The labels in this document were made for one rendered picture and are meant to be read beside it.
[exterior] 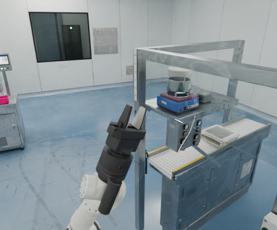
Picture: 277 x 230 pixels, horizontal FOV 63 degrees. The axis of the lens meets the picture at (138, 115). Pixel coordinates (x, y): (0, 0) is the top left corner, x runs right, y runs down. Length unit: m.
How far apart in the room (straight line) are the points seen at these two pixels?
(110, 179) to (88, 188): 0.07
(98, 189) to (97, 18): 5.97
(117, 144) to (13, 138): 3.24
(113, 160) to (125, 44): 6.20
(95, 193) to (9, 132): 3.14
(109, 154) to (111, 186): 0.08
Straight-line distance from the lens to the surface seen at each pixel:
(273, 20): 5.07
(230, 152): 2.08
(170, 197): 1.95
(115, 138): 0.58
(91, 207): 0.74
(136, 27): 6.83
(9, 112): 3.61
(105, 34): 6.47
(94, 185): 0.65
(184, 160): 1.76
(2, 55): 3.82
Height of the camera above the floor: 1.82
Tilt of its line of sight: 23 degrees down
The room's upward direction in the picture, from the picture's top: straight up
